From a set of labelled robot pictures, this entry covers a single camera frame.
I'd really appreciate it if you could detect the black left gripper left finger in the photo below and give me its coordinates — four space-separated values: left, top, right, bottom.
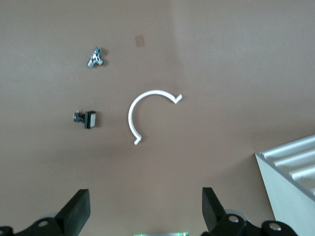
14 188 91 236

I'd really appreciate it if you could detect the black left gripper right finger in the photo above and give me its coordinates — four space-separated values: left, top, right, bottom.
202 187 248 236

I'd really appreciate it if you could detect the white plastic drawer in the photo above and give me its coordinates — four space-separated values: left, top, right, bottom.
260 134 315 163
273 153 315 174
289 168 315 187

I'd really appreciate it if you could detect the white drawer cabinet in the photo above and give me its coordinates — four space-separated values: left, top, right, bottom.
255 134 315 236

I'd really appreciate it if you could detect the white curved plastic arc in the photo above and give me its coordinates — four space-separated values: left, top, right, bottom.
127 89 184 146

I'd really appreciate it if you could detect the small blue metal component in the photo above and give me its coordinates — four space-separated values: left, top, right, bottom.
86 47 108 69

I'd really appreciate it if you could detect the brown tape patch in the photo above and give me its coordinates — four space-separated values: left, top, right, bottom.
134 34 146 48

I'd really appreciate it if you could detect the black square switch white face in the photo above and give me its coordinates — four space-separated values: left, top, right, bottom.
73 110 97 130

